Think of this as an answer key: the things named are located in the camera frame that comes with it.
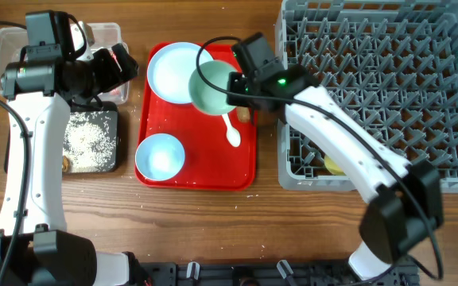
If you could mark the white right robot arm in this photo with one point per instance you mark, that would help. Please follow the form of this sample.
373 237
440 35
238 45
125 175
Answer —
404 200

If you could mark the large light blue plate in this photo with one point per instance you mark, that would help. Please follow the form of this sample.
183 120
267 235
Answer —
170 69

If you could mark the red snack wrapper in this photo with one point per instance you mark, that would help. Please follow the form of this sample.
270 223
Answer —
114 92

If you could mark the black waste tray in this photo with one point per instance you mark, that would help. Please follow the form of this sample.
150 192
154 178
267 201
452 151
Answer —
48 130

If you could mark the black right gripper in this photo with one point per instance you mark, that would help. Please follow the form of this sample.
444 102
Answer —
234 82

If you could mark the yellow plastic cup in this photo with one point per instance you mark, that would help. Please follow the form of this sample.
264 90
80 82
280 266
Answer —
332 167

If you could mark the white plastic spoon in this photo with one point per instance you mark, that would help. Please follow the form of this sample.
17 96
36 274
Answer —
232 134

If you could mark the green bowl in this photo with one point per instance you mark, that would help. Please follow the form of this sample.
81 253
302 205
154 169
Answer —
205 98

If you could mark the grey dishwasher rack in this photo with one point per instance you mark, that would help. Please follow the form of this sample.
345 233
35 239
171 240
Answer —
390 65

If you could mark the brown carrot piece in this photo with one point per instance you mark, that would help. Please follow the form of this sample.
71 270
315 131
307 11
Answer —
243 114

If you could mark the red plastic tray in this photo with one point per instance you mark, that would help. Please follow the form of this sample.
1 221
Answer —
211 163

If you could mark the small light blue bowl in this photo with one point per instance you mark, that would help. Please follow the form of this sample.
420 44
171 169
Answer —
159 157

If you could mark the white rice grains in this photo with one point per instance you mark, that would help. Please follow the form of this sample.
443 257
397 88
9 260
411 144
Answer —
90 141

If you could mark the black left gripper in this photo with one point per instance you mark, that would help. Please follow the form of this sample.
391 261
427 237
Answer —
103 58

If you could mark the brown food scrap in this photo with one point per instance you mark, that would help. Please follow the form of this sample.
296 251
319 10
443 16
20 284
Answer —
66 165

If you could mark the clear plastic waste bin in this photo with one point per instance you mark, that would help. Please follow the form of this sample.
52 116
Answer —
13 39

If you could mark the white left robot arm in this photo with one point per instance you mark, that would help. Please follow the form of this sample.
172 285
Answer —
38 93

